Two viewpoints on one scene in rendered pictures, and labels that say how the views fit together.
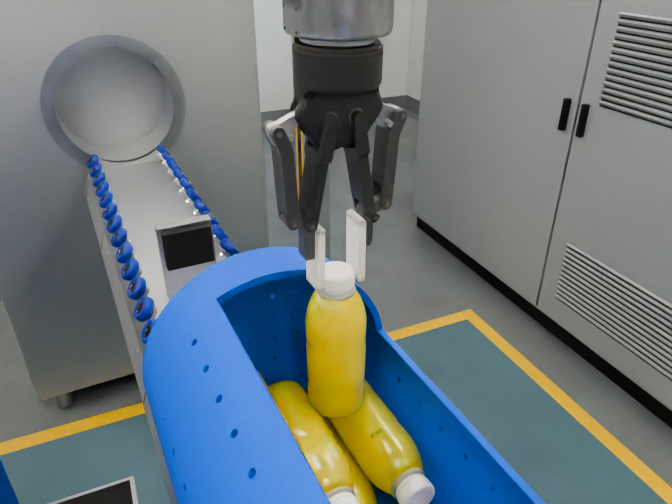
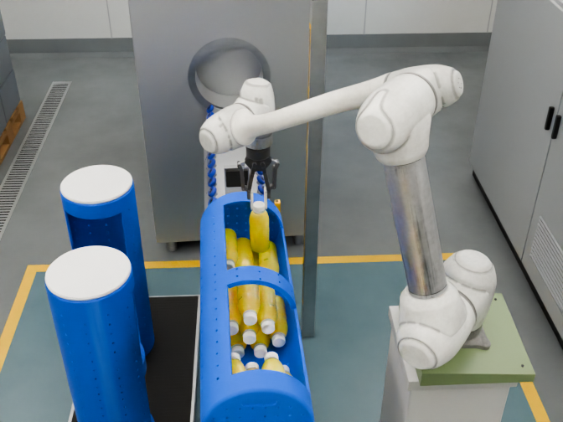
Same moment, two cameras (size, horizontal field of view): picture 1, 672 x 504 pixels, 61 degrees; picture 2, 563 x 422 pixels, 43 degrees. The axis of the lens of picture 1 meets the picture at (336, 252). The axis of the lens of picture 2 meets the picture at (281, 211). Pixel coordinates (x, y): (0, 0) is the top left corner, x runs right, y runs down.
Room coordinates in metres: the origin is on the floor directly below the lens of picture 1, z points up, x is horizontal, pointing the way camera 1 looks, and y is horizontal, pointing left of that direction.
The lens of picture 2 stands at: (-1.28, -0.76, 2.55)
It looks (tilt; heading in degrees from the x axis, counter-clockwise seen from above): 35 degrees down; 21
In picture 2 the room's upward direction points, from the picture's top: straight up
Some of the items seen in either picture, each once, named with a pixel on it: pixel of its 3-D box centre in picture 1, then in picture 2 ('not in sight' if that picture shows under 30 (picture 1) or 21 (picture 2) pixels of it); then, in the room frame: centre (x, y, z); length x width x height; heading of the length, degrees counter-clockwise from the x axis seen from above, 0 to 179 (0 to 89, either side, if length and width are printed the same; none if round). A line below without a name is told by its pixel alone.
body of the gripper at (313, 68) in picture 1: (337, 94); (258, 156); (0.49, 0.00, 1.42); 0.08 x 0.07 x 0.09; 117
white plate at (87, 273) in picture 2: not in sight; (88, 271); (0.21, 0.50, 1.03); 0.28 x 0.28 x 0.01
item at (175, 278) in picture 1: (189, 260); (237, 183); (0.93, 0.28, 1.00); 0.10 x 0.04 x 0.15; 116
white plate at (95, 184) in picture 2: not in sight; (96, 183); (0.69, 0.78, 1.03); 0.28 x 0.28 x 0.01
